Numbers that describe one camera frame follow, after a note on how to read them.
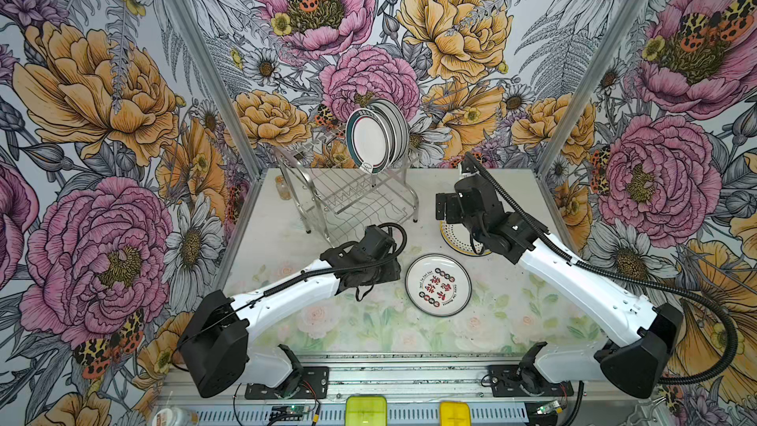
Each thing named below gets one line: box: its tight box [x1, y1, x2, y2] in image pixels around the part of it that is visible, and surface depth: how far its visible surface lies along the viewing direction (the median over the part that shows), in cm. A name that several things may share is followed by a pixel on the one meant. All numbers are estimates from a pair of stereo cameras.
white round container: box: [151, 406, 190, 426], surface depth 63 cm
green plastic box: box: [344, 394, 388, 426], surface depth 71 cm
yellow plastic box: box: [439, 401, 473, 426], surface depth 71 cm
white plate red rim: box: [345, 107, 393, 175], surface depth 83 cm
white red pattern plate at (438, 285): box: [405, 253, 473, 318], surface depth 91 cm
